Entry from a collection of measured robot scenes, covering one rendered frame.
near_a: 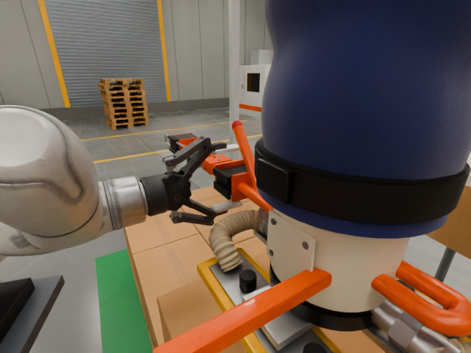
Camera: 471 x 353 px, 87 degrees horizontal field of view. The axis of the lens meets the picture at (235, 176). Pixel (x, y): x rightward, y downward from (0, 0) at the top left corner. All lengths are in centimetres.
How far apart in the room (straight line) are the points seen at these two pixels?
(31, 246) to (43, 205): 18
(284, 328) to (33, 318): 88
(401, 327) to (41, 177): 39
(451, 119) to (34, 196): 35
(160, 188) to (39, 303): 76
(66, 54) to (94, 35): 108
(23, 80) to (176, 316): 988
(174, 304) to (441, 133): 61
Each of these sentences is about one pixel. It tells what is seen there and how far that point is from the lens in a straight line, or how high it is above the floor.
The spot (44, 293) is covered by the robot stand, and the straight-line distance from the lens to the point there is 117.
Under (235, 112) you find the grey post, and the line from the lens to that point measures 421.
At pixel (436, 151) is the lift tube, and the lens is 25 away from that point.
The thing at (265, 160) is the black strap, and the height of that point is 138.
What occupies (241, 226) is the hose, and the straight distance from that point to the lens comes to 48.
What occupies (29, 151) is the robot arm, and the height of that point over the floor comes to 140.
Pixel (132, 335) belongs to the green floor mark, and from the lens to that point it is 188.
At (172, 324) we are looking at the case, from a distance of 65.
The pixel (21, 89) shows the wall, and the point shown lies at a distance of 1029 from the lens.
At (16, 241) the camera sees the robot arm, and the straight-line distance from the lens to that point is 46.
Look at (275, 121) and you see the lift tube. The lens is 26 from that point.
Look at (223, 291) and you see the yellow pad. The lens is 44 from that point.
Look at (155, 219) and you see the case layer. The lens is 179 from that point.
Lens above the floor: 146
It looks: 23 degrees down
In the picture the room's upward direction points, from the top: straight up
